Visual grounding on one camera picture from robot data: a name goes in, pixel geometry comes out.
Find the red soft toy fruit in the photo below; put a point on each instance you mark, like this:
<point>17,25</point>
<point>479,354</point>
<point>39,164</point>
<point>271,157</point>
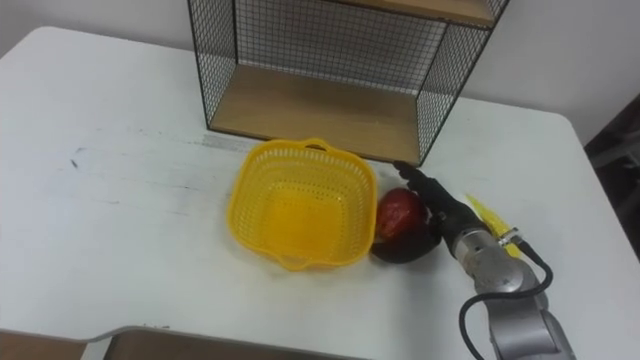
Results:
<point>400,215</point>

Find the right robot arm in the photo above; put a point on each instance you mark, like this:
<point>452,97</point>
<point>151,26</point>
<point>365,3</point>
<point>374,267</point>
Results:
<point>510,300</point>

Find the yellow plastic perforated basket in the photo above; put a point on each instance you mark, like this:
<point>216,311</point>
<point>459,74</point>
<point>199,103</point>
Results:
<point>300,220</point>

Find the white desk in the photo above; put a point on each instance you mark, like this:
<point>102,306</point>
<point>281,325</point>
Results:
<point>125,225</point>

